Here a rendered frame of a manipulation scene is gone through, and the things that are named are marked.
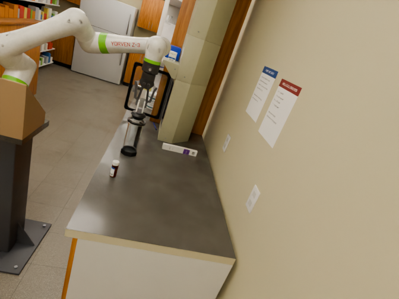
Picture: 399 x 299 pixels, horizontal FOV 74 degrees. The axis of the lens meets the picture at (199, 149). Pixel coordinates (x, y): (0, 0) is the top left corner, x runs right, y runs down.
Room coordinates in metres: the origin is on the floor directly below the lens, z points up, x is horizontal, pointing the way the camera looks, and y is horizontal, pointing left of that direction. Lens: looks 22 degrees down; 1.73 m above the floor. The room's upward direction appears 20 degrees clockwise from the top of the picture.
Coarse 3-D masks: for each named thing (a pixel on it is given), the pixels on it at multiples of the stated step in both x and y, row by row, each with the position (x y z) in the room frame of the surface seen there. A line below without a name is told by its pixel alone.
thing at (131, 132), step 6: (132, 120) 1.50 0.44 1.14; (138, 120) 1.51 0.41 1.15; (144, 120) 1.51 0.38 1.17; (132, 126) 1.42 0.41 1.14; (138, 126) 1.43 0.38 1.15; (126, 132) 1.44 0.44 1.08; (132, 132) 1.42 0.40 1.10; (138, 132) 1.44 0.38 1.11; (126, 138) 1.43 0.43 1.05; (132, 138) 1.43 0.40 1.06; (138, 138) 1.45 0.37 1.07; (126, 144) 1.42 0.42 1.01; (132, 144) 1.43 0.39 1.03; (126, 150) 1.42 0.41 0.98; (132, 150) 1.44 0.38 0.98
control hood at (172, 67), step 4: (164, 56) 1.99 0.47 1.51; (164, 60) 1.80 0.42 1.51; (168, 60) 1.86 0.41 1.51; (164, 64) 1.80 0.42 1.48; (168, 64) 1.80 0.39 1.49; (172, 64) 1.81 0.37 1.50; (176, 64) 1.82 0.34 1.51; (168, 68) 1.81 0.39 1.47; (172, 68) 1.81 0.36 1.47; (176, 68) 1.82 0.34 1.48; (172, 72) 1.81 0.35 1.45; (176, 72) 1.82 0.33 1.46; (172, 76) 1.82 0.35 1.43
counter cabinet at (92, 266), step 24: (72, 240) 0.75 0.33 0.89; (72, 264) 0.75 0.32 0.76; (96, 264) 0.77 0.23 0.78; (120, 264) 0.80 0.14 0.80; (144, 264) 0.82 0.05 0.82; (168, 264) 0.84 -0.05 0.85; (192, 264) 0.87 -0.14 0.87; (216, 264) 0.89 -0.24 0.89; (72, 288) 0.76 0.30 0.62; (96, 288) 0.78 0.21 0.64; (120, 288) 0.80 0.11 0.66; (144, 288) 0.83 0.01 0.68; (168, 288) 0.85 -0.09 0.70; (192, 288) 0.88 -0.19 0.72; (216, 288) 0.90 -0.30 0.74
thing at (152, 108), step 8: (136, 72) 2.08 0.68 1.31; (168, 72) 2.12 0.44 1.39; (136, 80) 2.09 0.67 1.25; (160, 80) 2.11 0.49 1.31; (144, 88) 2.10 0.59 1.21; (152, 88) 2.10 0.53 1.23; (160, 88) 2.11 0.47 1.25; (144, 96) 2.10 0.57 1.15; (160, 96) 2.11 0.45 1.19; (128, 104) 2.08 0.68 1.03; (152, 104) 2.11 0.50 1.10; (144, 112) 2.10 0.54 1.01; (152, 112) 2.11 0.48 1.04
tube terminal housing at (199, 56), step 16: (192, 48) 1.83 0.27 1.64; (208, 48) 1.91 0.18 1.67; (192, 64) 1.84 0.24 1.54; (208, 64) 1.96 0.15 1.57; (176, 80) 1.82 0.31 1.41; (192, 80) 1.85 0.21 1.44; (208, 80) 2.01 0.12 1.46; (176, 96) 1.83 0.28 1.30; (192, 96) 1.90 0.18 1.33; (176, 112) 1.84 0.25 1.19; (192, 112) 1.96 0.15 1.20; (160, 128) 1.84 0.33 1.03; (176, 128) 1.85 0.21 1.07
